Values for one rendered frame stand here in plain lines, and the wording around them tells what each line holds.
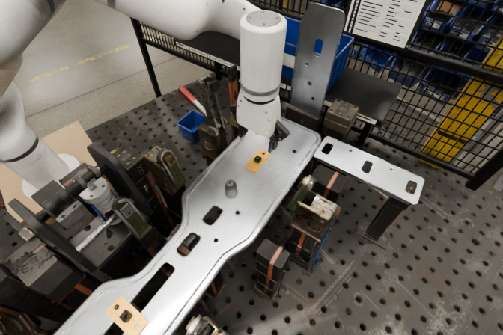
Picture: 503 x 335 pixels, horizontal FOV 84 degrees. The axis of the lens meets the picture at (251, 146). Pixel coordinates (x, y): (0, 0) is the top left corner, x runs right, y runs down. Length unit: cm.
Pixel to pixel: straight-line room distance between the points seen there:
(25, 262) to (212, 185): 41
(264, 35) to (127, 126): 104
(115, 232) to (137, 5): 53
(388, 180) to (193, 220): 52
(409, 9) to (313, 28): 33
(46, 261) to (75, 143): 67
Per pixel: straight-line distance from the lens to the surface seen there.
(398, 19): 104
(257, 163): 79
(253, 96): 58
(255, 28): 51
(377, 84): 110
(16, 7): 64
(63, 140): 133
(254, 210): 71
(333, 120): 89
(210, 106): 75
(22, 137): 104
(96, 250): 80
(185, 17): 51
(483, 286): 120
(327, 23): 79
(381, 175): 85
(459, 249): 121
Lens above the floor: 163
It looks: 49 degrees down
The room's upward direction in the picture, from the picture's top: straight up
